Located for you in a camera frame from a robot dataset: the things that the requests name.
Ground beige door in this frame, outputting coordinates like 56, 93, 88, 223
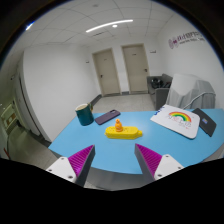
121, 43, 150, 94
92, 48, 122, 97

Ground black bag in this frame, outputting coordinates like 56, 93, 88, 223
151, 78, 164, 89

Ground grey sofa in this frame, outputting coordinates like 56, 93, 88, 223
146, 73, 174, 111

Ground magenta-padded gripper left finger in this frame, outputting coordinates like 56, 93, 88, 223
45, 143, 97, 188

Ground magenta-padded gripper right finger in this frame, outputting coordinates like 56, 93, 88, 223
134, 143, 185, 184

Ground grey cloth covered furniture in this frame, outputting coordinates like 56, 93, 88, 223
165, 73, 217, 110

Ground purple smartphone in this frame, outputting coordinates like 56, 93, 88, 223
94, 109, 121, 126

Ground yellow power strip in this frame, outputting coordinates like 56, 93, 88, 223
104, 124, 144, 140

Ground long ceiling light strip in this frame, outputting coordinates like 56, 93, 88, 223
85, 18, 134, 34

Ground white rainbow print mouse pad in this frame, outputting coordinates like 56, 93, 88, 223
149, 104, 201, 140

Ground dark green mug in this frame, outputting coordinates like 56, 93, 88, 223
74, 102, 95, 127

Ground purple wall sign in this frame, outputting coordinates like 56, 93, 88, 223
167, 31, 205, 50

